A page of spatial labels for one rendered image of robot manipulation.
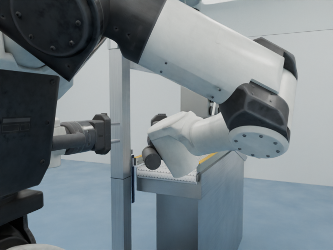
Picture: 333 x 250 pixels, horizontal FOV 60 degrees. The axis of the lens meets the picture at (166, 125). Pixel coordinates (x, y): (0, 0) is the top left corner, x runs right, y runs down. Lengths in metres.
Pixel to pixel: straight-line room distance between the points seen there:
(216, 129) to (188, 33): 0.20
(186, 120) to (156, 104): 4.20
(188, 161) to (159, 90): 4.14
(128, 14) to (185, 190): 0.91
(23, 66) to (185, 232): 1.07
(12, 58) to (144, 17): 0.17
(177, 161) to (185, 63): 0.30
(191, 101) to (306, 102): 3.32
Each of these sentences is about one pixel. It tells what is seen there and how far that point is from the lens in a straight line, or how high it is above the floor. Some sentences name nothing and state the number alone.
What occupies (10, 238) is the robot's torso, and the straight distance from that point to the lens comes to 0.54.
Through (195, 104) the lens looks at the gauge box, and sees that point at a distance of 1.06.
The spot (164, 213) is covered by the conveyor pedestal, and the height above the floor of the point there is 0.61.
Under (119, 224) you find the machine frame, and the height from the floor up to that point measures 0.62.
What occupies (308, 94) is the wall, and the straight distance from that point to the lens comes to 4.29.
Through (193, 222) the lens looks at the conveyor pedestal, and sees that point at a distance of 1.31.
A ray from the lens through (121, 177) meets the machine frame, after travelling 1.16.
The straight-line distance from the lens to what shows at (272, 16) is 0.97.
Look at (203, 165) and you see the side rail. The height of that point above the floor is 0.86.
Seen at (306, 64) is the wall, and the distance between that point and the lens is 4.32.
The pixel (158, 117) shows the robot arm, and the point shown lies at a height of 1.06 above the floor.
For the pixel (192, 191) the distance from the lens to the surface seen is 1.15.
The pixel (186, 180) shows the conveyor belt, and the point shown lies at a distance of 1.12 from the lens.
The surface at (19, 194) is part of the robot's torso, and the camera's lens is 0.55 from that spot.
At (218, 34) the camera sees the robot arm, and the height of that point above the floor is 1.18.
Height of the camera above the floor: 1.10
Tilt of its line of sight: 4 degrees down
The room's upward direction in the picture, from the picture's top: straight up
